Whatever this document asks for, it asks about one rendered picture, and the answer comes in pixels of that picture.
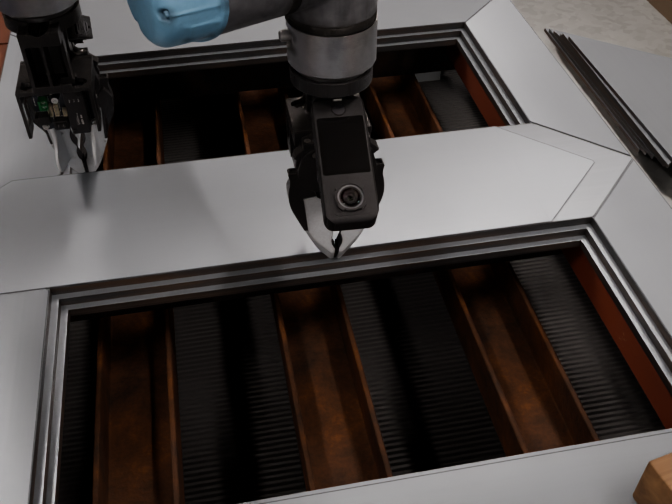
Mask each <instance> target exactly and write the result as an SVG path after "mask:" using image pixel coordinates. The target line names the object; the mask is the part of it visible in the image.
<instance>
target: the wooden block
mask: <svg viewBox="0 0 672 504"><path fill-rule="evenodd" d="M633 498H634V500H635V501H636V502H637V504H672V453H669V454H667V455H664V456H662V457H659V458H656V459H654V460H651V461H649V462H648V464H647V466H646V468H645V470H644V472H643V474H642V476H641V478H640V480H639V482H638V485H637V487H636V489H635V491H634V493H633Z"/></svg>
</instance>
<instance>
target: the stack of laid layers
mask: <svg viewBox="0 0 672 504"><path fill-rule="evenodd" d="M451 45H457V47H458V49H459V50H460V52H461V54H462V55H463V57H464V58H465V60H466V62H467V63H468V65H469V67H470V68H471V70H472V72H473V73H474V75H475V76H476V78H477V80H478V81H479V83H480V85H481V86H482V88H483V89H484V91H485V93H486V94H487V96H488V98H489V99H490V101H491V103H492V104H493V106H494V107H495V109H496V111H497V112H498V114H499V116H500V117H501V119H502V121H503V122H504V124H505V125H506V126H499V128H502V129H505V130H508V131H511V132H514V133H517V134H519V135H522V136H525V137H528V138H531V139H534V140H537V141H539V142H542V143H545V144H548V145H551V146H554V147H557V148H559V149H562V150H565V151H568V152H571V153H574V154H577V155H579V156H582V157H585V158H588V159H591V160H594V162H595V163H594V165H593V166H592V167H591V169H590V170H589V172H588V173H587V174H586V176H585V177H584V178H583V180H582V181H581V183H580V184H579V185H578V187H577V188H576V190H575V191H574V192H573V194H572V195H571V196H570V198H569V199H568V201H567V202H566V203H565V205H564V206H563V207H562V209H561V210H560V212H559V213H558V214H557V216H556V217H555V219H554V220H553V221H552V222H547V223H540V224H532V225H525V226H517V227H510V228H502V229H495V230H487V231H480V232H472V233H465V234H457V235H450V236H442V237H435V238H427V239H419V240H412V241H404V242H397V243H389V244H382V245H374V246H367V247H359V248H352V249H348V250H347V251H346V252H345V253H344V254H343V255H342V256H341V257H339V258H337V257H335V258H332V259H331V258H329V257H327V256H326V255H325V254H324V253H314V254H307V255H299V256H292V257H284V258H277V259H269V260H262V261H254V262H247V263H239V264H232V265H224V266H217V267H209V268H202V269H194V270H186V271H179V272H171V273H164V274H156V275H148V276H140V277H132V278H125V279H117V280H109V281H101V282H93V283H85V284H77V285H70V286H62V287H54V288H47V289H48V290H49V291H50V292H49V302H48V313H47V323H46V333H45V344H44V354H43V365H42V375H41V386H40V396H39V406H38V417H37V427H36V438H35V448H34V459H33V469H32V479H31V490H30V500H29V504H58V495H59V480H60V465H61V451H62V436H63V421H64V406H65V391H66V376H67V361H68V346H69V331H70V316H77V315H84V314H91V313H99V312H106V311H113V310H121V309H128V308H135V307H142V306H150V305H157V304H164V303H172V302H179V301H186V300H193V299H201V298H208V297H215V296H223V295H230V294H237V293H244V292H252V291H259V290H266V289H274V288H281V287H288V286H295V285H303V284H310V283H317V282H325V281H332V280H339V279H346V278H354V277H361V276H368V275H375V274H383V273H390V272H397V271H405V270H412V269H419V268H426V267H434V266H441V265H448V264H456V263H463V262H470V261H477V260H485V259H492V258H499V257H507V256H514V255H521V254H528V253H536V252H543V251H550V250H558V249H565V248H572V247H579V246H580V248H581V250H582V251H583V253H584V254H585V256H586V258H587V259H588V261H589V263H590V264H591V266H592V267H593V269H594V271H595V272H596V274H597V276H598V277H599V279H600V281H601V282H602V284H603V285H604V287H605V289H606V290H607V292H608V294H609V295H610V297H611V299H612V300H613V302H614V303H615V305H616V307H617V308H618V310H619V312H620V313H621V315H622V316H623V318H624V320H625V321H626V323H627V325H628V326H629V328H630V330H631V331H632V333H633V334H634V336H635V338H636V339H637V341H638V343H639V344H640V346H641V347H642V349H643V351H644V352H645V354H646V356H647V357H648V359H649V361H650V362H651V364H652V365H653V367H654V369H655V370H656V372H657V374H658V375H659V377H660V379H661V380H662V382H663V383H664V385H665V387H666V388H667V390H668V392H669V393H670V395H671V396H672V338H671V337H670V335H669V334H668V332H667V331H666V329H665V327H664V326H663V324H662V323H661V321H660V320H659V318H658V317H657V315H656V314H655V312H654V311H653V309H652V308H651V306H650V305H649V303H648V302H647V300H646V298H645V297H644V295H643V294H642V292H641V291H640V289H639V288H638V286H637V285H636V283H635V282H634V280H633V279H632V277H631V276H630V274H629V273H628V271H627V269H626V268H625V266H624V265H623V263H622V262H621V260H620V259H619V257H618V256H617V254H616V253H615V251H614V250H613V248H612V247H611V245H610V244H609V242H608V240H607V239H606V237H605V236H604V234H603V233H602V231H601V230H600V228H599V227H598V225H597V224H596V222H595V221H594V219H593V218H594V217H595V215H596V214H597V212H598V211H599V209H600V208H601V206H602V205H603V203H604V202H605V200H606V199H607V197H608V196H609V194H610V193H611V191H612V190H613V188H614V187H615V185H616V184H617V182H618V181H619V179H620V178H621V176H622V175H623V173H624V172H625V170H626V169H627V168H628V166H629V165H630V163H631V162H632V160H633V158H632V157H631V156H629V155H626V154H623V153H620V152H617V151H614V150H611V149H609V148H606V147H603V146H600V145H597V144H594V143H591V142H588V141H585V140H582V139H579V138H576V137H573V136H570V135H568V134H565V133H562V132H559V131H556V130H553V129H550V128H547V127H544V126H541V125H538V124H535V123H532V122H530V121H529V120H528V118H527V117H526V115H525V114H524V112H523V111H522V109H521V108H520V106H519V105H518V103H517V102H516V100H515V99H514V97H513V95H512V94H511V92H510V91H509V89H508V88H507V86H506V85H505V83H504V82H503V80H502V79H501V77H500V76H499V74H498V73H497V71H496V70H495V68H494V66H493V65H492V63H491V62H490V60H489V59H488V57H487V56H486V54H485V53H484V51H483V50H482V48H481V47H480V45H479V44H478V42H477V41H476V39H475V37H474V36H473V34H472V33H471V31H470V30H469V28H468V27H467V25H466V24H465V22H462V23H451V24H441V25H430V26H419V27H409V28H398V29H388V30H377V53H379V52H389V51H400V50H410V49H420V48H430V47H441V46H451ZM98 58H99V59H98V65H97V66H98V68H99V71H100V74H103V73H107V74H108V79H113V78H124V77H134V76H144V75H154V74H165V73H175V72H185V71H195V70H205V69H216V68H226V67H236V66H246V65H257V64H267V63H277V62H287V61H288V58H287V42H281V41H280V40H270V41H260V42H249V43H238V44H228V45H217V46H206V47H196V48H185V49H174V50H164V51H153V52H142V53H132V54H121V55H110V56H100V57H98ZM671 431H672V428H670V429H664V430H658V431H652V432H647V433H641V434H635V435H629V436H624V437H618V438H612V439H606V440H601V441H595V442H589V443H583V444H578V445H572V446H566V447H560V448H555V449H549V450H543V451H537V452H532V453H526V454H520V455H514V456H509V457H503V458H497V459H491V460H486V461H480V462H474V463H468V464H463V465H457V466H451V467H445V468H440V469H434V470H428V471H422V472H417V473H411V474H405V475H399V476H394V477H388V478H382V479H376V480H371V481H365V482H359V483H353V484H348V485H342V486H336V487H330V488H325V489H319V490H313V491H307V492H302V493H296V494H290V495H284V496H279V497H273V498H267V499H261V500H256V501H250V502H244V503H238V504H259V503H264V502H270V501H276V500H281V499H287V498H293V497H299V496H304V495H310V494H316V493H322V492H327V491H333V490H339V489H345V488H350V487H356V486H362V485H367V484H373V483H379V482H385V481H390V480H396V479H402V478H408V477H413V476H419V475H425V474H430V473H436V472H442V471H448V470H453V469H459V468H465V467H471V466H476V465H482V464H488V463H494V462H499V461H505V460H511V459H516V458H522V457H528V456H534V455H539V454H545V453H551V452H557V451H562V450H568V449H574V448H579V447H585V446H591V445H597V444H602V443H608V442H614V441H620V440H625V439H631V438H637V437H643V436H648V435H654V434H660V433H665V432H671Z"/></svg>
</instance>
